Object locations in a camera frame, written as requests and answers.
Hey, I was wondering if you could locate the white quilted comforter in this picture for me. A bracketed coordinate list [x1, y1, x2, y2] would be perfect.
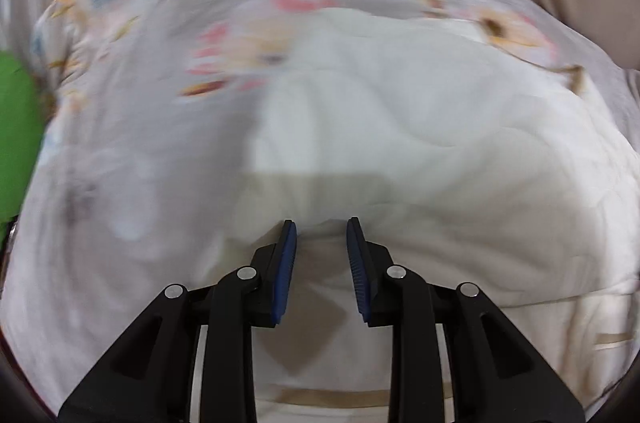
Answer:
[195, 6, 640, 423]

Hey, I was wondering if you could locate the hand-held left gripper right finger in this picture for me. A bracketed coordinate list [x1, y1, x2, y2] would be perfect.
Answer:
[346, 217, 585, 423]

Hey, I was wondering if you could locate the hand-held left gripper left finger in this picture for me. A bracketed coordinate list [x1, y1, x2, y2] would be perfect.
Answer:
[57, 219, 298, 423]

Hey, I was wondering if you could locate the green object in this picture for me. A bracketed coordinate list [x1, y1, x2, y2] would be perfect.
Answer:
[0, 50, 47, 244]

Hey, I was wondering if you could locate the grey floral blanket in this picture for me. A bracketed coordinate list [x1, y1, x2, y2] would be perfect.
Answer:
[0, 0, 640, 404]

